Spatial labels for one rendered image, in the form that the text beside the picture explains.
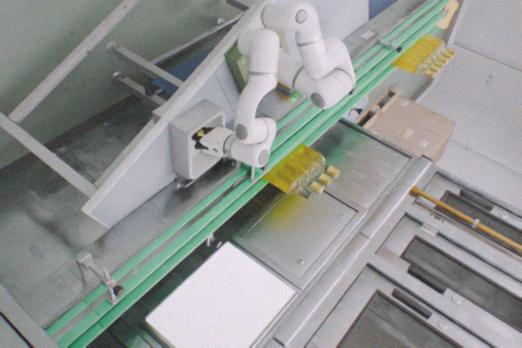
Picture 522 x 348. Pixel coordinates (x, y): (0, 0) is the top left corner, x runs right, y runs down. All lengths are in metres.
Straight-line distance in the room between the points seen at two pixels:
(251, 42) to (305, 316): 0.91
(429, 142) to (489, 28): 2.39
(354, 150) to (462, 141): 5.23
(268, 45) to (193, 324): 0.91
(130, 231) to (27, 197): 0.61
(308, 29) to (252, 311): 0.93
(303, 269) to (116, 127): 1.10
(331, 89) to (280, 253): 0.63
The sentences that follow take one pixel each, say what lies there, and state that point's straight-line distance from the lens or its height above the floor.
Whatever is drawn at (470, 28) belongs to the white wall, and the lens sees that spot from 7.86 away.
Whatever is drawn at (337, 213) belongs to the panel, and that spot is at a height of 1.23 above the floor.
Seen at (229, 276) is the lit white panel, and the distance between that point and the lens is 1.75.
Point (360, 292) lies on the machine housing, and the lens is 1.84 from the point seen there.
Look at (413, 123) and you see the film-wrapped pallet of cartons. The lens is 6.20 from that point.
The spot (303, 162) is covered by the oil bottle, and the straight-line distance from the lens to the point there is 1.91.
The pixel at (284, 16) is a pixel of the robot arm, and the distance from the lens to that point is 1.46.
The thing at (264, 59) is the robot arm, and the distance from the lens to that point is 1.41.
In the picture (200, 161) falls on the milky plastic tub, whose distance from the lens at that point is 1.75.
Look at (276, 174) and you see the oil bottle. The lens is 1.85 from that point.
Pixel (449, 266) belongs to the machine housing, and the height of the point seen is 1.68.
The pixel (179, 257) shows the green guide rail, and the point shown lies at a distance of 1.69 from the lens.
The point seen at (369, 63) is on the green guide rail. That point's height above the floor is 0.94.
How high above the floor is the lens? 1.67
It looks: 24 degrees down
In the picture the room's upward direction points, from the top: 121 degrees clockwise
